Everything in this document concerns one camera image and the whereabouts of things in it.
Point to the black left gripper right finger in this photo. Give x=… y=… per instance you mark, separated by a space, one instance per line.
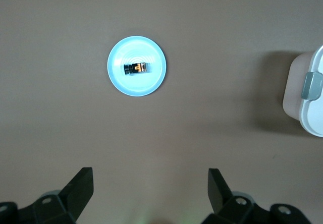
x=227 y=207

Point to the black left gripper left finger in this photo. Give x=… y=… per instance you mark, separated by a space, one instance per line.
x=70 y=201

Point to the orange black switch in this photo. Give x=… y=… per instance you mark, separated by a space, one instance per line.
x=137 y=68

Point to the white lidded box grey latches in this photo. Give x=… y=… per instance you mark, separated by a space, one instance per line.
x=313 y=113

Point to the light blue round plate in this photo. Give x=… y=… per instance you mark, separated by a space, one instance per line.
x=136 y=85

